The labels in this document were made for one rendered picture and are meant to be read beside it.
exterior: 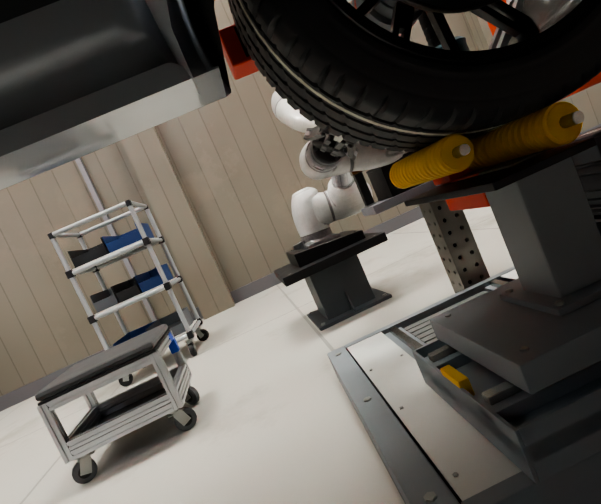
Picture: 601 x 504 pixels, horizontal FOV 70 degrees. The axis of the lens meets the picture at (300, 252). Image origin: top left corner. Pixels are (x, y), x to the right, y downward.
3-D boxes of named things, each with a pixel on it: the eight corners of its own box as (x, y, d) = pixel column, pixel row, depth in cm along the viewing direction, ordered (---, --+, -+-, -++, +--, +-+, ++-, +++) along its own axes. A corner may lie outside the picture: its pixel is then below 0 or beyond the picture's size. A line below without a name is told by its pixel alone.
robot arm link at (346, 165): (297, 137, 108) (348, 127, 109) (293, 149, 123) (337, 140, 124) (306, 179, 108) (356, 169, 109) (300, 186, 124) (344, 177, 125)
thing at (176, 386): (74, 492, 136) (26, 398, 133) (106, 441, 172) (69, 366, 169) (199, 429, 142) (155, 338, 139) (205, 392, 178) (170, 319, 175)
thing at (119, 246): (119, 391, 249) (42, 235, 241) (139, 368, 291) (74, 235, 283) (203, 353, 253) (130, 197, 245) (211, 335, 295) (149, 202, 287)
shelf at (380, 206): (376, 214, 140) (372, 206, 139) (363, 216, 157) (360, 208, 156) (491, 163, 143) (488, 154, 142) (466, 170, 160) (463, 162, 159)
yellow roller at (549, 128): (567, 146, 55) (551, 104, 55) (460, 176, 85) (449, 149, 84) (605, 129, 56) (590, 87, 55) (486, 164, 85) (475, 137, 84)
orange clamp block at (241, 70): (278, 48, 78) (232, 66, 77) (276, 64, 86) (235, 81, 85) (262, 11, 77) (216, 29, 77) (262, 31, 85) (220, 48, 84)
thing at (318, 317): (295, 320, 235) (273, 270, 232) (375, 282, 241) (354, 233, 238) (310, 341, 185) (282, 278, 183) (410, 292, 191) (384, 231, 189)
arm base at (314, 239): (289, 252, 215) (286, 242, 214) (328, 237, 221) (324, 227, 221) (300, 251, 197) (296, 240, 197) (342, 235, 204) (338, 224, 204)
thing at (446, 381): (539, 491, 54) (511, 423, 53) (427, 387, 89) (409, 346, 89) (865, 325, 57) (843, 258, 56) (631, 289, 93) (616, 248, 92)
